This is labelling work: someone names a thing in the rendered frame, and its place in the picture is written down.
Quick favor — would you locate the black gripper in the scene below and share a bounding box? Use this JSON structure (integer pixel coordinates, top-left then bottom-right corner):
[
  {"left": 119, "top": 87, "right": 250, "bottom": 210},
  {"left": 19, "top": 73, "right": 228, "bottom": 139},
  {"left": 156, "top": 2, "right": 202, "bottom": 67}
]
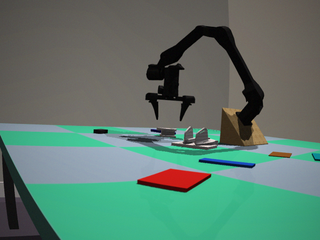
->
[{"left": 145, "top": 80, "right": 195, "bottom": 121}]

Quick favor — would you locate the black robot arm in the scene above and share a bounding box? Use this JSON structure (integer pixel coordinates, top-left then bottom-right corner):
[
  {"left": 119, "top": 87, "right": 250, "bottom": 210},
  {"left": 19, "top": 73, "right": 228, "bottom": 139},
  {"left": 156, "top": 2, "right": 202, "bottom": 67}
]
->
[{"left": 146, "top": 25, "right": 264, "bottom": 126}]

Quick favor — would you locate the red flat square plate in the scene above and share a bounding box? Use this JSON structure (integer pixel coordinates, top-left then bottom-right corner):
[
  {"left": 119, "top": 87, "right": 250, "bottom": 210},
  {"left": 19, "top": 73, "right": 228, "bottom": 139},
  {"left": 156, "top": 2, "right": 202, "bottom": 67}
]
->
[{"left": 137, "top": 169, "right": 211, "bottom": 192}]

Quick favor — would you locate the teal square plate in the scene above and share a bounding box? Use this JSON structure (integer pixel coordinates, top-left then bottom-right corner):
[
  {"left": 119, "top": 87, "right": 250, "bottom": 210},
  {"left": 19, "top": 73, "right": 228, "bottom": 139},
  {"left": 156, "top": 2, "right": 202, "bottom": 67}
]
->
[{"left": 312, "top": 153, "right": 320, "bottom": 161}]

